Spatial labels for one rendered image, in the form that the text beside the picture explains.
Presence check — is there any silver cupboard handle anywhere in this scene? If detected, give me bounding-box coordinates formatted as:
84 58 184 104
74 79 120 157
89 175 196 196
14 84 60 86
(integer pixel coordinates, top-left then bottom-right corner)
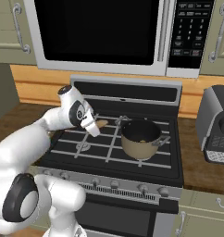
207 2 224 64
12 2 31 55
174 210 187 237

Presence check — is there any olive drawer front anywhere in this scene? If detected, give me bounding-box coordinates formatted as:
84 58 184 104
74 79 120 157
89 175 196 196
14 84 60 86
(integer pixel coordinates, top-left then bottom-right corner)
180 188 224 218

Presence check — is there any silver drawer handle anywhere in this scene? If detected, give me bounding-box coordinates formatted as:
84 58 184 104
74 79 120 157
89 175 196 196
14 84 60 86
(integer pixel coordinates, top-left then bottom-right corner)
216 197 224 211

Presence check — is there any silver microwave door handle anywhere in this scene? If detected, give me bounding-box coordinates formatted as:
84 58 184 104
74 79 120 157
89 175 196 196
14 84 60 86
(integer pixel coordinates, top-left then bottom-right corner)
157 0 172 63

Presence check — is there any black and silver stove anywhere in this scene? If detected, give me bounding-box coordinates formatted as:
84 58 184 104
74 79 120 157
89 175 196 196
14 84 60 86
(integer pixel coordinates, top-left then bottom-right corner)
32 74 184 237

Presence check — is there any olive cupboard door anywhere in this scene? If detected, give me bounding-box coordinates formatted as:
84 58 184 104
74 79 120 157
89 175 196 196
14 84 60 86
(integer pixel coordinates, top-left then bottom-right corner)
171 206 224 237
0 0 38 66
199 0 224 77

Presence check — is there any silver microwave oven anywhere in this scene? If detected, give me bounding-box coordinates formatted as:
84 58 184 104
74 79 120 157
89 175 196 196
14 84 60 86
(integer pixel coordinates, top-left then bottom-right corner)
23 0 216 79

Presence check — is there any black oven door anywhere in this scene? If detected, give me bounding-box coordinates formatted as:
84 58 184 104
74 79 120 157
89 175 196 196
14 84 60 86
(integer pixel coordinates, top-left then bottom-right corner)
74 193 180 237

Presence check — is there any wooden spatula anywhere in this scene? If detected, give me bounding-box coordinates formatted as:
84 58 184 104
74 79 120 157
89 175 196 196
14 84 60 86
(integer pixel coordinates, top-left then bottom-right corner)
47 119 109 135

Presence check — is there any grey coffee machine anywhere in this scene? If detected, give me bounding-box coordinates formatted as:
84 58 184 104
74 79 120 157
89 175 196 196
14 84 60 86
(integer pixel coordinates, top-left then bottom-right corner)
195 84 224 165

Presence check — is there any beige pot with handles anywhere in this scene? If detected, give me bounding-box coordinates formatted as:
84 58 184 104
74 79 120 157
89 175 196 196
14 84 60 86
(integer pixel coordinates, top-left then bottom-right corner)
115 115 172 161

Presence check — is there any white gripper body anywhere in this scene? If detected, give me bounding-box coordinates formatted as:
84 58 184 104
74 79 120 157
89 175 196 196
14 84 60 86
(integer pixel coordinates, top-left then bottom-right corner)
81 118 102 138

